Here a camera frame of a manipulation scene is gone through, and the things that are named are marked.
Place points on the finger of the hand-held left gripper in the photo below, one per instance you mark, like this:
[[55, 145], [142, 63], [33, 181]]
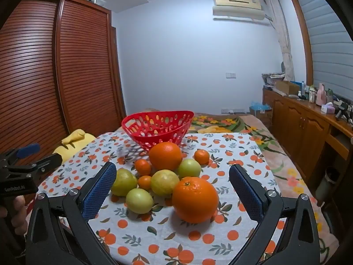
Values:
[[47, 162], [27, 149]]

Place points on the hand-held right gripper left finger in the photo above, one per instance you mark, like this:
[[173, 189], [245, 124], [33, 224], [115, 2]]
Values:
[[99, 190]]

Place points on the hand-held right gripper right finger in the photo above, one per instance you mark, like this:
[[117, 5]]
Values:
[[245, 193]]

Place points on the green apple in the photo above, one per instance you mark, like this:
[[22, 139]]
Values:
[[139, 200], [189, 168], [165, 182], [123, 182]]

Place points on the small mandarin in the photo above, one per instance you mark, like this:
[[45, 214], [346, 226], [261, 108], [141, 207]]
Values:
[[202, 156], [143, 167], [144, 182]]

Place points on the large orange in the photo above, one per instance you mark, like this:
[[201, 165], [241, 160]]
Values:
[[195, 200], [165, 156]]

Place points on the red perforated plastic basket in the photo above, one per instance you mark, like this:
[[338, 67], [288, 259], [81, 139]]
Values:
[[162, 135]]

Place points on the person's left hand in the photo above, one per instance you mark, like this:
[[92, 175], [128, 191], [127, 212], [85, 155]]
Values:
[[19, 208]]

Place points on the yellow plush toy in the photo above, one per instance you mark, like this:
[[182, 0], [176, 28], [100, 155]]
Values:
[[74, 140]]

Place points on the floral blanket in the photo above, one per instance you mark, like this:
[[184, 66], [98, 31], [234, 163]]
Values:
[[275, 154]]

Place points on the orange-print white tablecloth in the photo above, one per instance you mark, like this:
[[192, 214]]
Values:
[[154, 220]]

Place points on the cardboard box with blue bags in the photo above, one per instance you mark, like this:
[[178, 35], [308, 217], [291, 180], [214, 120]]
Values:
[[260, 114]]

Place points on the grey waste bin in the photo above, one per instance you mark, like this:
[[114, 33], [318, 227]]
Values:
[[328, 185]]

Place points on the wooden sideboard cabinet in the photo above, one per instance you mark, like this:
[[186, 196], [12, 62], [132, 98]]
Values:
[[297, 127]]

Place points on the brown slatted wooden wardrobe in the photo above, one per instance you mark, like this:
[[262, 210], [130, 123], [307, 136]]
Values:
[[82, 74]]

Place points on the open cardboard box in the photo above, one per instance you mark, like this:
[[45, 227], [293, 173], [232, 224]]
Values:
[[286, 88]]

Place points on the stack of papers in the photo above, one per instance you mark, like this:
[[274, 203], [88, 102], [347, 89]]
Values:
[[271, 79]]

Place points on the pink white tissue box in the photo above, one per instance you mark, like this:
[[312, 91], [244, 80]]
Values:
[[328, 108]]

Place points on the clear plastic jar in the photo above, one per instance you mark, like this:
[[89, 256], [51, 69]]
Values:
[[312, 95]]

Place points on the pink bottle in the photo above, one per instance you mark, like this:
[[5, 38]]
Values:
[[321, 95]]

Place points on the small black tripods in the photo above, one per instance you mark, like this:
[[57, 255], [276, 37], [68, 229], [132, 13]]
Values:
[[343, 110]]

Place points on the patterned white curtain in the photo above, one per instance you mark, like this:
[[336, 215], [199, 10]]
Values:
[[284, 41]]

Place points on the grey window blind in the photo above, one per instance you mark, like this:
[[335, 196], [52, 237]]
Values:
[[325, 47]]

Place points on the wall power sockets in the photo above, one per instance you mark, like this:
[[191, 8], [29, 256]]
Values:
[[231, 110]]

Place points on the white wall switch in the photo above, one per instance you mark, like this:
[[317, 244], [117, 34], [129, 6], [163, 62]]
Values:
[[231, 75]]

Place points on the wooden window frame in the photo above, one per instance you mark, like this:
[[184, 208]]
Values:
[[303, 41]]

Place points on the wall air conditioner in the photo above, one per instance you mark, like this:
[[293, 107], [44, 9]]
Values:
[[237, 8]]

